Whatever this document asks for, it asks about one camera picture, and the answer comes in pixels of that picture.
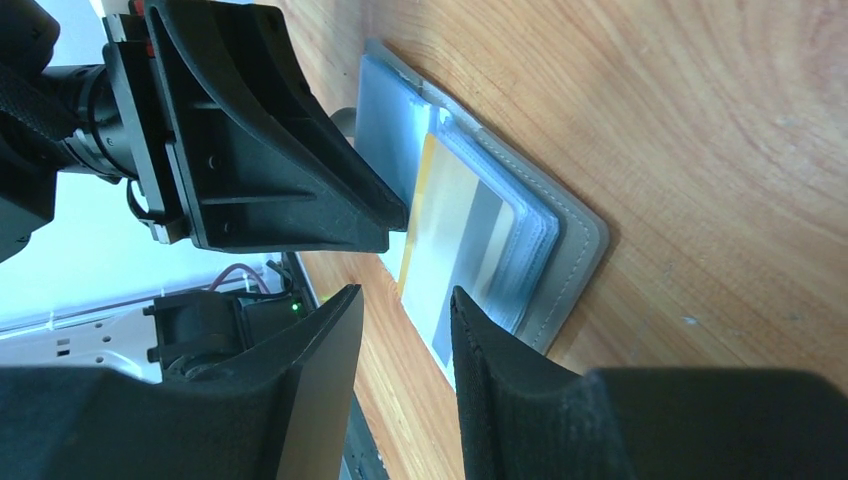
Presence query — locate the silver striped credit card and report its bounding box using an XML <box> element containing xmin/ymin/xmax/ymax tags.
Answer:
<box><xmin>398</xmin><ymin>134</ymin><xmax>515</xmax><ymax>386</ymax></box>

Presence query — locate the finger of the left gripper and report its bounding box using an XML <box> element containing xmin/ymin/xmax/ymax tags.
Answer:
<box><xmin>144</xmin><ymin>1</ymin><xmax>408</xmax><ymax>254</ymax></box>

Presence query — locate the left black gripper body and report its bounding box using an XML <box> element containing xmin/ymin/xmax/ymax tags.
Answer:
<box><xmin>1</xmin><ymin>1</ymin><xmax>190</xmax><ymax>260</ymax></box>

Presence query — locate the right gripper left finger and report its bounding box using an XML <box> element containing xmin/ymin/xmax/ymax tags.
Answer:
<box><xmin>1</xmin><ymin>284</ymin><xmax>364</xmax><ymax>479</ymax></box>

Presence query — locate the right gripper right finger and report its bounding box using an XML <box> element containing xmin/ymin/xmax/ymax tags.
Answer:
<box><xmin>450</xmin><ymin>288</ymin><xmax>847</xmax><ymax>479</ymax></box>

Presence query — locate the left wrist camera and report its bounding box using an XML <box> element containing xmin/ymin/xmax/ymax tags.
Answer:
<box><xmin>142</xmin><ymin>290</ymin><xmax>317</xmax><ymax>382</ymax></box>

